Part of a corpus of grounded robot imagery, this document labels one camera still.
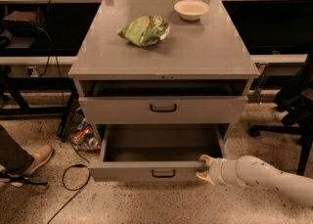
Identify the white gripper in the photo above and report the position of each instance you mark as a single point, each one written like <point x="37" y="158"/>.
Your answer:
<point x="215" y="171"/>

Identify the grey drawer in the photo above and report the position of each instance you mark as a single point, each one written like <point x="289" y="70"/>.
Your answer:
<point x="215" y="109"/>
<point x="155" y="153"/>

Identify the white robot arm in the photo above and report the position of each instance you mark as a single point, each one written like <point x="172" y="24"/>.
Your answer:
<point x="248" y="171"/>

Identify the grey top drawer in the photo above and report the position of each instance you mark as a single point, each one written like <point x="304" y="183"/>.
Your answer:
<point x="215" y="109"/>

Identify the grey drawer cabinet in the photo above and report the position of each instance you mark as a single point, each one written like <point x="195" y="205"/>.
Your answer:
<point x="196" y="59"/>

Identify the black rolling chair base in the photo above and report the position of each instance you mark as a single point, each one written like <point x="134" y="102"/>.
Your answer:
<point x="295" y="98"/>

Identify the green chip bag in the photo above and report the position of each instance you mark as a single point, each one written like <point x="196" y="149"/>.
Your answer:
<point x="145" y="31"/>

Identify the white bowl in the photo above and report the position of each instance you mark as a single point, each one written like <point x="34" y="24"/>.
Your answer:
<point x="191" y="10"/>

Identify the tan shoe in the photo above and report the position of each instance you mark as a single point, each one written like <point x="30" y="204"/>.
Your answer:
<point x="40" y="157"/>

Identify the black box on shelf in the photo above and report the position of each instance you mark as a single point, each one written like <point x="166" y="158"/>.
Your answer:
<point x="22" y="24"/>

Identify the wire basket with trash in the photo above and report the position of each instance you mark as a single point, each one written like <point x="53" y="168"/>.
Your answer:
<point x="79" y="132"/>

